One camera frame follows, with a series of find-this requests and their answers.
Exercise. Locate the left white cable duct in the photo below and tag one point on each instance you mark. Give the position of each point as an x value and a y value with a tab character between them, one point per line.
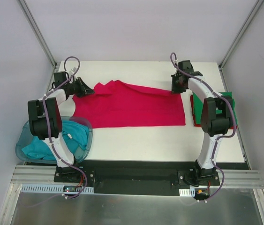
55	189

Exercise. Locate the folded red t shirt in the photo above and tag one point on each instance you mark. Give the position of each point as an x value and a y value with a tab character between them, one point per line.
197	107

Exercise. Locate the left aluminium frame post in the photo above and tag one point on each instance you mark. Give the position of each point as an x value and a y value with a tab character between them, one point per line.
37	32

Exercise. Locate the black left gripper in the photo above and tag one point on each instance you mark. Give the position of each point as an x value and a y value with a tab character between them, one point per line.
80	86

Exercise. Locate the aluminium frame post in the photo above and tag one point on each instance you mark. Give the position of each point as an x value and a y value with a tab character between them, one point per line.
240	34
37	32

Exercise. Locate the white cable duct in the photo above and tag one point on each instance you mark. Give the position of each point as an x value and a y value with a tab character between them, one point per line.
55	189
187	192

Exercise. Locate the right aluminium frame post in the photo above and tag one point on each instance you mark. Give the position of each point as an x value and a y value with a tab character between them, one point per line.
240	34

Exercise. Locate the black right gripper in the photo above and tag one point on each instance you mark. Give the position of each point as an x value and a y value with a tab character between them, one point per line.
177	85

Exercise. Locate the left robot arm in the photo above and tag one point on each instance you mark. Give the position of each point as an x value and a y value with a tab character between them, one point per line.
45	119

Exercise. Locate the magenta t shirt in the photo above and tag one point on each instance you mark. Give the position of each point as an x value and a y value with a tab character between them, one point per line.
118	104

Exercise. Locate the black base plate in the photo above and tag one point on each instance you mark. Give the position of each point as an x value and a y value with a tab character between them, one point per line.
138	177

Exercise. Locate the teal t shirt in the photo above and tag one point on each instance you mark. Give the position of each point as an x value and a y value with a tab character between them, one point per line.
75	136

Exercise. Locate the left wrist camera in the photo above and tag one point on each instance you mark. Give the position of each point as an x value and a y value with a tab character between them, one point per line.
73	70

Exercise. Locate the right white cable duct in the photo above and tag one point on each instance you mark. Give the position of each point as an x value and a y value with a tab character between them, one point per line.
187	192

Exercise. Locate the translucent blue plastic basket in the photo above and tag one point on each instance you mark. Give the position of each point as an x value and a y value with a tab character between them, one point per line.
26	138

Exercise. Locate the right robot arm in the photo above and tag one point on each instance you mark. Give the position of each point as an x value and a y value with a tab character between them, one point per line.
217	117

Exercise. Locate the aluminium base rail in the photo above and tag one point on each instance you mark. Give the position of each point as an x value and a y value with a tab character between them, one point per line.
29	174

